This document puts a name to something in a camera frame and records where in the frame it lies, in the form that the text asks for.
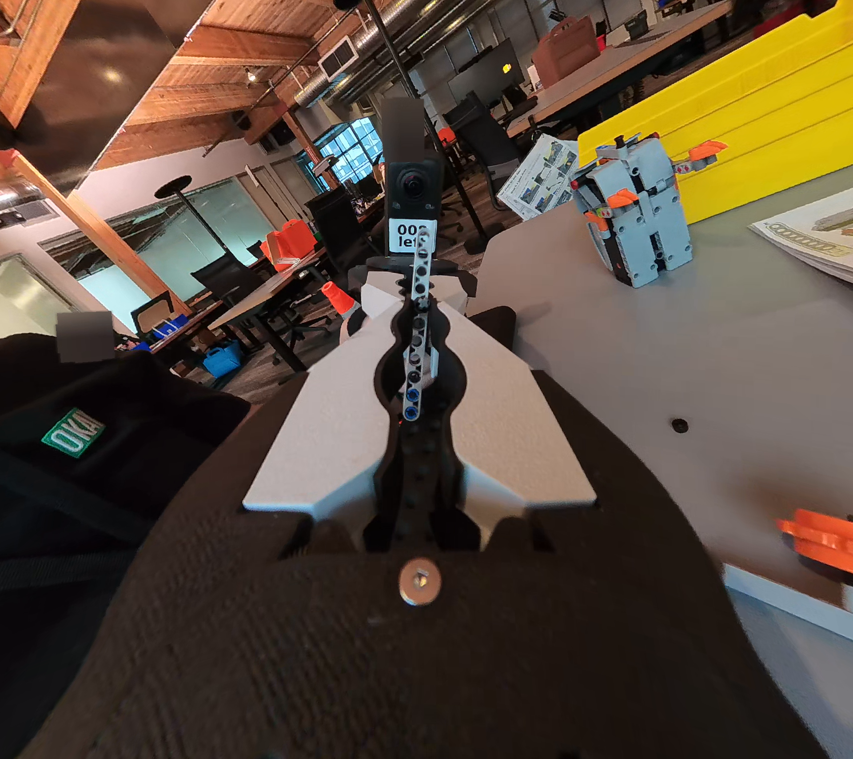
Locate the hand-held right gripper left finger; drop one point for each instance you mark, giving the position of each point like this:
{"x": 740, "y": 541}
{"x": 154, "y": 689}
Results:
{"x": 326, "y": 439}

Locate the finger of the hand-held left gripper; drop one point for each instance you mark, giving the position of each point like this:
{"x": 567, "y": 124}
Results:
{"x": 453, "y": 294}
{"x": 378, "y": 300}

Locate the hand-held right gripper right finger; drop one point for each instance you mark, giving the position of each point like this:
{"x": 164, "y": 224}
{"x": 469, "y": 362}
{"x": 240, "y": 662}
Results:
{"x": 516, "y": 439}

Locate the grey perforated toy beam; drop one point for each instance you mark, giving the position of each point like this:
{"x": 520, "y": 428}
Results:
{"x": 418, "y": 292}

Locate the grey desk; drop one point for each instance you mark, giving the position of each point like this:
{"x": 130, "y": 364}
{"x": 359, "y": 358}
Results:
{"x": 633, "y": 372}

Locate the orange traffic cone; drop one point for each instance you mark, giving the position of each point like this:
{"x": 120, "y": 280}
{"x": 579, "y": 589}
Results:
{"x": 336, "y": 299}

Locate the black office chair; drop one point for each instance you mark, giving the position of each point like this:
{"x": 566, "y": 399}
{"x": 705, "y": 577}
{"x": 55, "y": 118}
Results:
{"x": 226, "y": 279}
{"x": 483, "y": 139}

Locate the orange storage bin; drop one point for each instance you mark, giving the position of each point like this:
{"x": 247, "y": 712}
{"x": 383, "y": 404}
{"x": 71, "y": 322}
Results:
{"x": 290, "y": 242}

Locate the wooden top table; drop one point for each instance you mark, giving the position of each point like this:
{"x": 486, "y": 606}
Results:
{"x": 266, "y": 296}

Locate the folded printed leaflet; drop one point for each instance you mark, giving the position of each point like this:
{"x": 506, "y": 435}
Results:
{"x": 543, "y": 172}

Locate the black monitor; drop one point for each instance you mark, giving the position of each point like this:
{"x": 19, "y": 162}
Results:
{"x": 486, "y": 72}

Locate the white ceiling vent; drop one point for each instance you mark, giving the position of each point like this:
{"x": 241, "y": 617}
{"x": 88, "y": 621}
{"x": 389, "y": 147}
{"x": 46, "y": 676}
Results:
{"x": 336, "y": 58}

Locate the grey toy robot model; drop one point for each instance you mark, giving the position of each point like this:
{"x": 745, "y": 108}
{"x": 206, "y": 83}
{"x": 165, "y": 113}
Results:
{"x": 640, "y": 219}

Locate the brown bag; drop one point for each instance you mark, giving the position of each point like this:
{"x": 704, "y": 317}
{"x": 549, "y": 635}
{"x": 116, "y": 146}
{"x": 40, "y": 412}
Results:
{"x": 566, "y": 52}

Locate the short black floor lamp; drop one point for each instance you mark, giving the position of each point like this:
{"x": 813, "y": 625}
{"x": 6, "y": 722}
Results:
{"x": 172, "y": 186}

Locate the long grey top table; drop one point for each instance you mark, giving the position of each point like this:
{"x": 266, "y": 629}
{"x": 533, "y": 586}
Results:
{"x": 633, "y": 56}

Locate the white flat panel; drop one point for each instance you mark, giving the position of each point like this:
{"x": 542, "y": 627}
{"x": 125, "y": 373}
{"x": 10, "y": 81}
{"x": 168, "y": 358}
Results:
{"x": 780, "y": 594}

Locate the orange toy gear wheel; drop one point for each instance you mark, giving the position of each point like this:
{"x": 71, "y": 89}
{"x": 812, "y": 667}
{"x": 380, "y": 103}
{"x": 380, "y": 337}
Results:
{"x": 823, "y": 540}

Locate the open instruction manual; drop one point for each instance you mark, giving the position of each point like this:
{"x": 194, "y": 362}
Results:
{"x": 813, "y": 239}

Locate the yellow plastic bin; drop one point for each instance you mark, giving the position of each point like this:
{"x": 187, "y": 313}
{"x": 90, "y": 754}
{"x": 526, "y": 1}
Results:
{"x": 766, "y": 106}

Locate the silver ventilation duct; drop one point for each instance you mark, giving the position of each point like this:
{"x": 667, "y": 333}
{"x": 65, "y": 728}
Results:
{"x": 413, "y": 32}

